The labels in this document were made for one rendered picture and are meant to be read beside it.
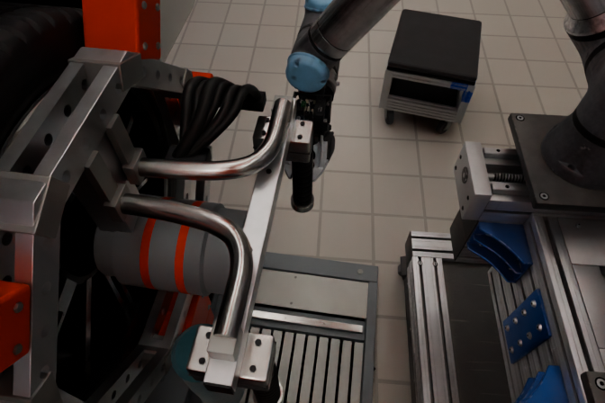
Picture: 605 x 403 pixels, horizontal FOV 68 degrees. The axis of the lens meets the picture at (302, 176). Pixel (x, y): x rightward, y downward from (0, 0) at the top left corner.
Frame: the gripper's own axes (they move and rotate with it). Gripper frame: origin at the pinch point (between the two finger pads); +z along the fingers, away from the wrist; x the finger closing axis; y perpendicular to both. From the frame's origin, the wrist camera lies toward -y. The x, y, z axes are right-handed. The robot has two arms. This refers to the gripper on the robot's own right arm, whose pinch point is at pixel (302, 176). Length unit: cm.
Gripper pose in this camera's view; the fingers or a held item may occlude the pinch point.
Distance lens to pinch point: 78.8
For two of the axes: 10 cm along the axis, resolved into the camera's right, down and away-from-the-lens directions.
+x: 9.9, 1.1, -0.9
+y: 0.0, -6.1, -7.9
